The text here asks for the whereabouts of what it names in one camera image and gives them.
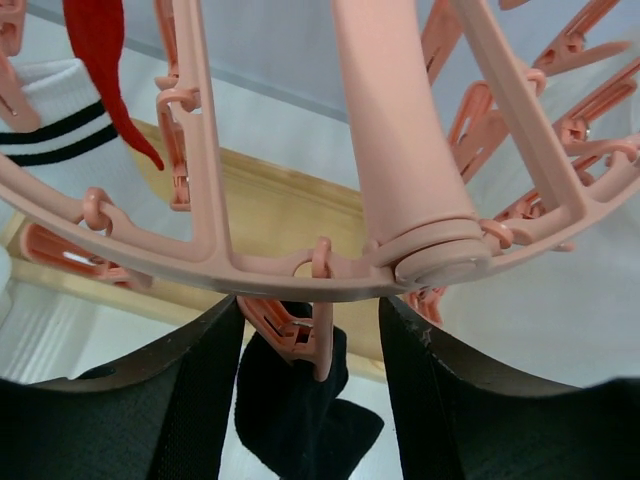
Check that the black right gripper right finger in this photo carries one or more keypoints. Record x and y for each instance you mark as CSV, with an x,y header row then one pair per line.
x,y
461,414

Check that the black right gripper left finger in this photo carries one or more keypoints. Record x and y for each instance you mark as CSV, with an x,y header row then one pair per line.
x,y
160,412

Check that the black sock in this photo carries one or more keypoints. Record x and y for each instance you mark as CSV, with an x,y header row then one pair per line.
x,y
288,411

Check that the pink round clip hanger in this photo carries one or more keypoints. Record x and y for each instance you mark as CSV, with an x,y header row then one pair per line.
x,y
252,124

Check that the white striped sock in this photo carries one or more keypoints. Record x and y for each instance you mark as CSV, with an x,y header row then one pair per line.
x,y
77,146

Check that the white undershirt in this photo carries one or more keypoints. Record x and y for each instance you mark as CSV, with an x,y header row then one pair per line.
x,y
569,317

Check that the wooden clothes rack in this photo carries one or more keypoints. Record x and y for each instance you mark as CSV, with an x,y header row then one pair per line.
x,y
272,211

